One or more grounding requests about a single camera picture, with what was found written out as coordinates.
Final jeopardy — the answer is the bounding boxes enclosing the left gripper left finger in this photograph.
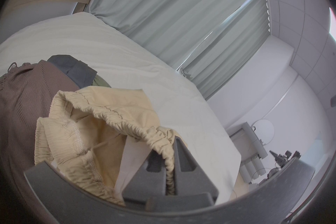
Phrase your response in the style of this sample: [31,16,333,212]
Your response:
[122,151,172,205]

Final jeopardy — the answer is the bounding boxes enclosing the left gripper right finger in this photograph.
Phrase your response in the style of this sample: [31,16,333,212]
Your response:
[173,136,219,205]

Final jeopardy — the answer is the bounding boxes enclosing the beige shorts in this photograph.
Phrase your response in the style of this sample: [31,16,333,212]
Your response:
[34,86,188,206]

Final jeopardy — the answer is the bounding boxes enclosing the bed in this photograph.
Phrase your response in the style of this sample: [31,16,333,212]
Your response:
[0,0,242,201]

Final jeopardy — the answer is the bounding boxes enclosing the round white disc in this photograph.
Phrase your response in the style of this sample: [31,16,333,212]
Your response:
[253,118,275,145]

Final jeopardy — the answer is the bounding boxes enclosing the green garment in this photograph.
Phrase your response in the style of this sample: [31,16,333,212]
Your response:
[90,75,112,88]

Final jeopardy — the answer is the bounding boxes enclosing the black garment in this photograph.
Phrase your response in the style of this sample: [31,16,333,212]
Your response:
[47,54,98,88]

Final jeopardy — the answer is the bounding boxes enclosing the brown shorts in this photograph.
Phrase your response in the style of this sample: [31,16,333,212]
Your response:
[0,60,80,208]

